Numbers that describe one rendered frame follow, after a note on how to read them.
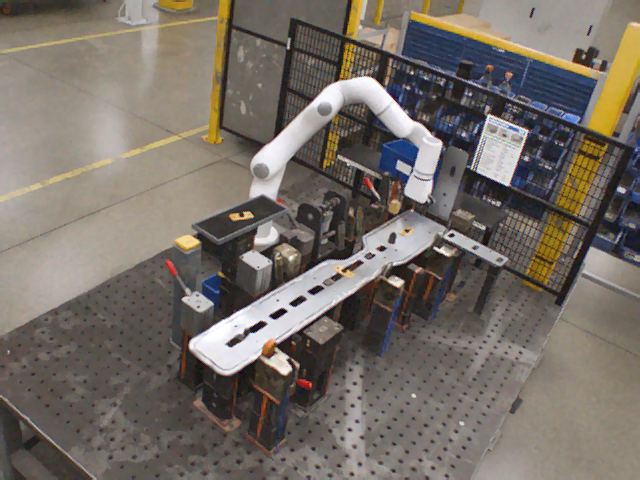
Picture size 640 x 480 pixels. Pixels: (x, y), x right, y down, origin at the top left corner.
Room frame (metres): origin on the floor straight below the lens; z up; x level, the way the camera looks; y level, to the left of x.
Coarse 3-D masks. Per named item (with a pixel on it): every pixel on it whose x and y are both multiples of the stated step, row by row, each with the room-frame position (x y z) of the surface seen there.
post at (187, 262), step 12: (180, 252) 1.64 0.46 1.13; (192, 252) 1.65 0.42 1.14; (180, 264) 1.64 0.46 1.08; (192, 264) 1.65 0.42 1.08; (180, 276) 1.64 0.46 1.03; (192, 276) 1.66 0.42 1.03; (180, 288) 1.65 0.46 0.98; (192, 288) 1.67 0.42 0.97; (180, 300) 1.64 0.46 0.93; (180, 312) 1.64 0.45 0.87; (180, 336) 1.64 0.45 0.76; (180, 348) 1.63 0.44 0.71
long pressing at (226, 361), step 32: (384, 224) 2.33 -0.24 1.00; (416, 224) 2.39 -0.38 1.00; (352, 256) 2.02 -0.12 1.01; (384, 256) 2.08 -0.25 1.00; (288, 288) 1.74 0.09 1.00; (352, 288) 1.82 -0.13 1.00; (224, 320) 1.50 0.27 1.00; (256, 320) 1.54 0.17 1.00; (288, 320) 1.57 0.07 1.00; (192, 352) 1.34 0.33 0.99; (224, 352) 1.36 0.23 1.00; (256, 352) 1.39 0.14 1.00
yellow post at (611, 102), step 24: (624, 48) 2.56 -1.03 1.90; (624, 72) 2.54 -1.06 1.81; (600, 96) 2.57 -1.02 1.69; (624, 96) 2.53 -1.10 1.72; (600, 120) 2.55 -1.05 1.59; (600, 144) 2.53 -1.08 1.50; (576, 168) 2.56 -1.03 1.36; (576, 192) 2.53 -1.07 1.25; (552, 216) 2.57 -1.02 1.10; (552, 240) 2.54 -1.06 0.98; (552, 264) 2.53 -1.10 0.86
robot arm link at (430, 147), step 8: (424, 144) 2.28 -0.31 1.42; (432, 144) 2.27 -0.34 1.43; (440, 144) 2.29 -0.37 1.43; (424, 152) 2.27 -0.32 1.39; (432, 152) 2.27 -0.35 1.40; (416, 160) 2.31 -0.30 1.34; (424, 160) 2.27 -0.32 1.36; (432, 160) 2.27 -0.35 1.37; (416, 168) 2.29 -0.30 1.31; (424, 168) 2.27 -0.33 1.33; (432, 168) 2.28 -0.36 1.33
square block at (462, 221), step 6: (462, 210) 2.51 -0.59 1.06; (456, 216) 2.45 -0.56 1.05; (462, 216) 2.45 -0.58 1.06; (468, 216) 2.46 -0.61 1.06; (474, 216) 2.48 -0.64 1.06; (450, 222) 2.46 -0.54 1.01; (456, 222) 2.44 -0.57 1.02; (462, 222) 2.43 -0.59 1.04; (468, 222) 2.43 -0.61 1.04; (450, 228) 2.46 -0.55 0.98; (456, 228) 2.44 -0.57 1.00; (462, 228) 2.43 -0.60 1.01; (468, 228) 2.46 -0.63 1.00; (450, 234) 2.45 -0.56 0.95; (462, 234) 2.42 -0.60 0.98
